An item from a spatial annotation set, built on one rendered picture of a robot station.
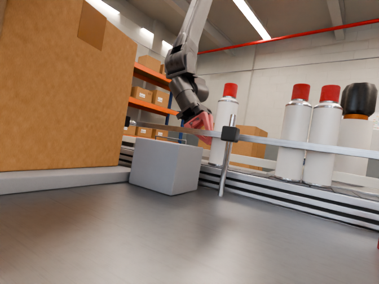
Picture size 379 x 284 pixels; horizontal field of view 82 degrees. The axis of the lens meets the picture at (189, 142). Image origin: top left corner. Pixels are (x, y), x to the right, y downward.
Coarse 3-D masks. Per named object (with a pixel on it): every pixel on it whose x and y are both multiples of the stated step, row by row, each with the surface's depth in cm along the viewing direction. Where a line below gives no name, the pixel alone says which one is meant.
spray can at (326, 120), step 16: (320, 96) 45; (336, 96) 43; (320, 112) 43; (336, 112) 42; (320, 128) 43; (336, 128) 42; (336, 144) 42; (320, 160) 42; (304, 176) 44; (320, 176) 42
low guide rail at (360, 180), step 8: (128, 136) 74; (208, 152) 59; (232, 160) 56; (240, 160) 55; (248, 160) 54; (256, 160) 53; (264, 160) 52; (272, 168) 51; (336, 176) 45; (344, 176) 45; (352, 176) 44; (360, 176) 44; (360, 184) 43; (368, 184) 43; (376, 184) 42
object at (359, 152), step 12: (192, 132) 53; (204, 132) 52; (216, 132) 50; (276, 144) 44; (288, 144) 43; (300, 144) 42; (312, 144) 41; (324, 144) 40; (360, 156) 38; (372, 156) 37
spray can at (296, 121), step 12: (300, 84) 45; (300, 96) 45; (288, 108) 46; (300, 108) 44; (288, 120) 45; (300, 120) 44; (288, 132) 45; (300, 132) 44; (288, 156) 44; (300, 156) 44; (276, 168) 46; (288, 168) 44; (300, 168) 44; (288, 180) 44; (300, 180) 45
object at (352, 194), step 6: (204, 162) 58; (228, 168) 51; (234, 168) 53; (246, 174) 47; (252, 174) 46; (258, 174) 49; (264, 174) 51; (276, 180) 44; (282, 180) 44; (306, 186) 41; (312, 186) 42; (336, 192) 39; (342, 192) 40; (348, 192) 42; (354, 192) 43; (366, 198) 37; (372, 198) 38; (378, 198) 39
